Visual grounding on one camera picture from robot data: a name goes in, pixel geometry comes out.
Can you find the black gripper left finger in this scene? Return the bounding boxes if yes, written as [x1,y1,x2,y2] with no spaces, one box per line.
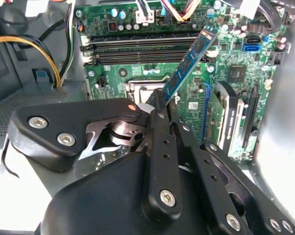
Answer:
[7,89,184,222]

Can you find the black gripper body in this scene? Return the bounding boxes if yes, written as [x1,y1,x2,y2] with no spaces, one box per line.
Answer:
[41,149,224,235]

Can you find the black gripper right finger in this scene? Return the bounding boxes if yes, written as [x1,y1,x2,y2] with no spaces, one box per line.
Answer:
[168,100,295,235]

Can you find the blue RAM stick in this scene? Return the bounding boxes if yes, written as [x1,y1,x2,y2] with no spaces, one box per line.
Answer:
[147,23,219,106]

